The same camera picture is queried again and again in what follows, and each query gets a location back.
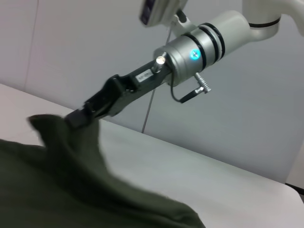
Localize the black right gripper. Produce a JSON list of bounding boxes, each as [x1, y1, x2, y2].
[[64, 58, 173, 129]]

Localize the dark green FREE T-shirt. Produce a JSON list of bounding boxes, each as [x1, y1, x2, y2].
[[0, 114, 206, 228]]

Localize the right gripper cable with plug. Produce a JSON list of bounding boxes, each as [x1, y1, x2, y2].
[[171, 72, 212, 104]]

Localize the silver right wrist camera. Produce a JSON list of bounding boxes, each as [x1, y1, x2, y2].
[[139, 0, 188, 27]]

